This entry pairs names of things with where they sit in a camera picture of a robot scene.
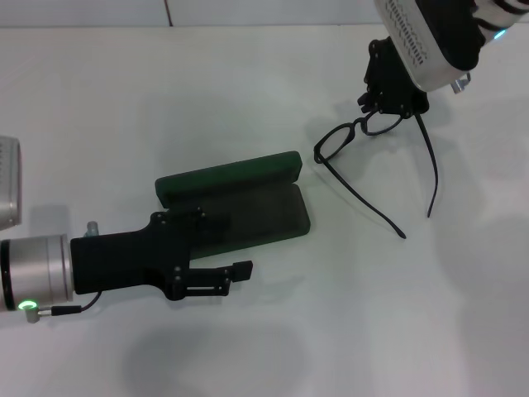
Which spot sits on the green glasses case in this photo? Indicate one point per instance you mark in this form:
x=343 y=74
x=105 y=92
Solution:
x=256 y=215

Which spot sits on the black glasses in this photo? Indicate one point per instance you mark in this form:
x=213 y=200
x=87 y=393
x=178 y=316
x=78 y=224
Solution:
x=358 y=123

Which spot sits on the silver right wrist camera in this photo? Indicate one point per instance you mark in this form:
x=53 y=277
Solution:
x=434 y=41

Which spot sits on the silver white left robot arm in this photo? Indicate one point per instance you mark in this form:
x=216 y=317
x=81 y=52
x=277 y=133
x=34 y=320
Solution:
x=37 y=269

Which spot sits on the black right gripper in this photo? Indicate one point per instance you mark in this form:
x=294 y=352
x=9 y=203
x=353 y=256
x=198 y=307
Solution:
x=396 y=78

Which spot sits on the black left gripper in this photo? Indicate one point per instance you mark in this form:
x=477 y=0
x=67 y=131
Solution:
x=124 y=260

